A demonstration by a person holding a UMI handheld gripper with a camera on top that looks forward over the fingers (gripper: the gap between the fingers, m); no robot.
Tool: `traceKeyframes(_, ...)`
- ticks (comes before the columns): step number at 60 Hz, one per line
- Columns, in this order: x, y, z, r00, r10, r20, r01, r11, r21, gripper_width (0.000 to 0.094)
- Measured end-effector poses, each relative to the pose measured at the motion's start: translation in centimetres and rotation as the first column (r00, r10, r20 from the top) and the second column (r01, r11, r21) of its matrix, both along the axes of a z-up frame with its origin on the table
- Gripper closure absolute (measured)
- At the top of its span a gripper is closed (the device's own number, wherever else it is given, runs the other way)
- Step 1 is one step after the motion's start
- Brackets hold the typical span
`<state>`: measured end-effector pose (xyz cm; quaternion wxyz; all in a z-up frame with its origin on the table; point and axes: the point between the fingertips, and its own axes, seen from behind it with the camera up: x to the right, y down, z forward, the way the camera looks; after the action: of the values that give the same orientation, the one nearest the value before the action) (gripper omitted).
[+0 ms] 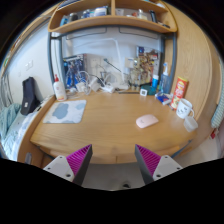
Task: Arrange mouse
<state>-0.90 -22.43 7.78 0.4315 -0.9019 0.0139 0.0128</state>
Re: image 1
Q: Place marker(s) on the white red-capped pump bottle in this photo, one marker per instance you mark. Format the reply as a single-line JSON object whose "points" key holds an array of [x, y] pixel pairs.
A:
{"points": [[60, 90]]}

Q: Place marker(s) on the white wall switch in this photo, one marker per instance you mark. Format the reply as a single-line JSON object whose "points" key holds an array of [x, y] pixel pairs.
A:
{"points": [[29, 64]]}

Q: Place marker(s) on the colourful printed box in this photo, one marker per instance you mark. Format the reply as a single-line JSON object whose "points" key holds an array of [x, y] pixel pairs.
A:
{"points": [[148, 63]]}

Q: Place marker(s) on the blue snack packet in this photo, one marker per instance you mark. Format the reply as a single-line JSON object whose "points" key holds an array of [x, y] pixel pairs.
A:
{"points": [[163, 98]]}

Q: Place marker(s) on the blue spray bottle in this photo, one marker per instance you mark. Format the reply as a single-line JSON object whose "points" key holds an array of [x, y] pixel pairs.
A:
{"points": [[164, 80]]}

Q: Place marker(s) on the blue robot model kit box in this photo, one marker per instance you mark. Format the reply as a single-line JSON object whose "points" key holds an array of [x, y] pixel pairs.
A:
{"points": [[72, 70]]}

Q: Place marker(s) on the black bag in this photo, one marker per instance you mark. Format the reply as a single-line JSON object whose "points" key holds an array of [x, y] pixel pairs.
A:
{"points": [[29, 96]]}

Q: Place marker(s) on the grey cloud print mouse pad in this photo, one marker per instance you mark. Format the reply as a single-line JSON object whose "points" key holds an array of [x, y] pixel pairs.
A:
{"points": [[65, 111]]}

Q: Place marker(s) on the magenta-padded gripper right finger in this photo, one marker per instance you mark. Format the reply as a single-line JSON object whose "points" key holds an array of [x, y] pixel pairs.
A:
{"points": [[165, 165]]}

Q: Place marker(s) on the small white cube clock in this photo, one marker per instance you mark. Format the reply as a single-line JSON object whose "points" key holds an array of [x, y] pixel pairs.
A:
{"points": [[143, 92]]}

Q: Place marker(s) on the clear plastic cup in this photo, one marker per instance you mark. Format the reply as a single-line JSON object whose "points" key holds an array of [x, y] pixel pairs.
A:
{"points": [[190, 124]]}

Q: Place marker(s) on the white mug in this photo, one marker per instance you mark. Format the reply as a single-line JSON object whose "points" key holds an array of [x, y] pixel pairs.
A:
{"points": [[183, 108]]}

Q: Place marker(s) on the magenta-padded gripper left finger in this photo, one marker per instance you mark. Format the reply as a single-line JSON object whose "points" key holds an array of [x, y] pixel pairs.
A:
{"points": [[60, 166]]}

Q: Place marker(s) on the plaid bed sheet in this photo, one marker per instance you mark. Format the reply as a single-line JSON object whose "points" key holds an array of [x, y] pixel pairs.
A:
{"points": [[18, 140]]}

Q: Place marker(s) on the red chip can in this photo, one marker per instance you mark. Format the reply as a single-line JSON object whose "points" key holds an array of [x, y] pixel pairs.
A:
{"points": [[179, 91]]}

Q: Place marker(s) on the teal round container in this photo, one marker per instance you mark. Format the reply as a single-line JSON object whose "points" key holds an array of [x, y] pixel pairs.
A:
{"points": [[152, 90]]}

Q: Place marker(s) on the teal blanket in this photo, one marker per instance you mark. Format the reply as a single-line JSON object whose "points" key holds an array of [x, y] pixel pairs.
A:
{"points": [[8, 120]]}

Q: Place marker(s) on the wooden shelf unit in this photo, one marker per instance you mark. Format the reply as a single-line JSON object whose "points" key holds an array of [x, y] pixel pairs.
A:
{"points": [[113, 20]]}

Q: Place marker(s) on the white wall socket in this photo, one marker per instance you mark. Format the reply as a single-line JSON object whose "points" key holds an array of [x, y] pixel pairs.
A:
{"points": [[96, 63]]}

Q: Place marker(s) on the grey metal desk frame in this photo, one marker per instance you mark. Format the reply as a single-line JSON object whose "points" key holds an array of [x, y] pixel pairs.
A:
{"points": [[50, 56]]}

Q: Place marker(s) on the pink computer mouse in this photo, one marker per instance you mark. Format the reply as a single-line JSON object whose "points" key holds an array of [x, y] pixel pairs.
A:
{"points": [[146, 121]]}

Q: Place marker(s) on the white charger block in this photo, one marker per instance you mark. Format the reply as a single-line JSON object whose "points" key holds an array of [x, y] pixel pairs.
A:
{"points": [[81, 87]]}

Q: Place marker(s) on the white power strip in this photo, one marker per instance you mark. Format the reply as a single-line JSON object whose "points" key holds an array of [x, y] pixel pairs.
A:
{"points": [[107, 89]]}

